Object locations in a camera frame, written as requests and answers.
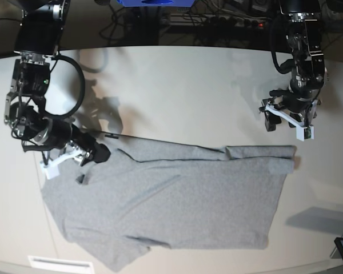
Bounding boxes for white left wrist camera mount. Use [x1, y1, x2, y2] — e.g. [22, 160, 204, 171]
[259, 98, 320, 141]

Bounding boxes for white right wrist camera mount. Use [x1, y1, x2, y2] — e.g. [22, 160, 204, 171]
[39, 145, 91, 180]

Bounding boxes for grey T-shirt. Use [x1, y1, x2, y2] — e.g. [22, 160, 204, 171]
[41, 136, 296, 272]

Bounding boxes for white power strip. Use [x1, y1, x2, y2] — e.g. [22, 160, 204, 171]
[166, 13, 269, 30]

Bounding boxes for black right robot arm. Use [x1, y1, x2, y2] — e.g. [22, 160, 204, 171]
[4, 1, 111, 167]

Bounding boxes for blue plastic base block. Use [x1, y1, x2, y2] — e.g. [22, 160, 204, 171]
[117, 0, 194, 7]

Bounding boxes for white label strip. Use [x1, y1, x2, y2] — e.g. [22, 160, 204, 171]
[28, 255, 93, 268]

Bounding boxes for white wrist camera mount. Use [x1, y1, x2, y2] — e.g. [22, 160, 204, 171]
[39, 145, 91, 180]
[259, 98, 320, 141]

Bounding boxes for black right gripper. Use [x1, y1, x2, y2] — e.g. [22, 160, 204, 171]
[71, 128, 111, 167]

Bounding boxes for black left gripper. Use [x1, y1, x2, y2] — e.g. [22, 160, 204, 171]
[264, 89, 321, 132]

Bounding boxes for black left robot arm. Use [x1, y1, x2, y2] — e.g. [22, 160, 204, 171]
[259, 1, 326, 139]

